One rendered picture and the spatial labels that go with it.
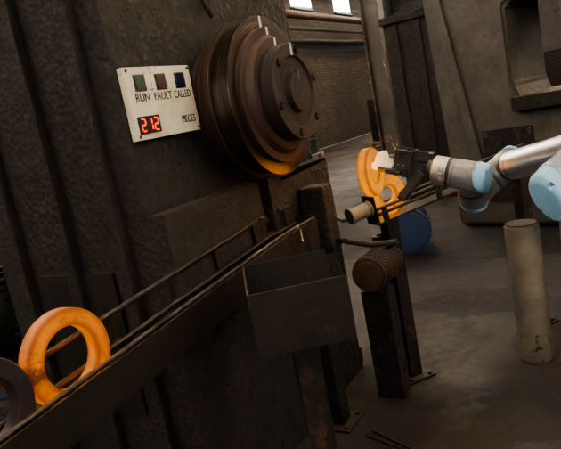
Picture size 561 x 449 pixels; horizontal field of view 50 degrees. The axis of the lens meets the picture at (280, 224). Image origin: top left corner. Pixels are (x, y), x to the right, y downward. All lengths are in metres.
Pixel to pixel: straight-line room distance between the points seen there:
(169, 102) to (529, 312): 1.47
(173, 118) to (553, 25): 2.78
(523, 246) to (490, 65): 2.25
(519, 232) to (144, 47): 1.41
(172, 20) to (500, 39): 2.90
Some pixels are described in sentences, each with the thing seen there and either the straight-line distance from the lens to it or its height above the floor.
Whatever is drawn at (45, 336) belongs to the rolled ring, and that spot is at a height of 0.75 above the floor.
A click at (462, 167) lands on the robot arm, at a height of 0.81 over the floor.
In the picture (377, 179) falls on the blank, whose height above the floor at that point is 0.80.
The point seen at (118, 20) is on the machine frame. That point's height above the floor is 1.36.
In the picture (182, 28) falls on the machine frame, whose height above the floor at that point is 1.34.
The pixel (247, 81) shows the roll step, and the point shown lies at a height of 1.16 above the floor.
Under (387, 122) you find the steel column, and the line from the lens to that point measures 10.74.
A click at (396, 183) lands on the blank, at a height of 0.74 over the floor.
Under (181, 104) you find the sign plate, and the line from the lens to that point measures 1.69.
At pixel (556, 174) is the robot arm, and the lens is 1.41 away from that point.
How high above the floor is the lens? 1.06
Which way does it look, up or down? 10 degrees down
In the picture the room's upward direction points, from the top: 11 degrees counter-clockwise
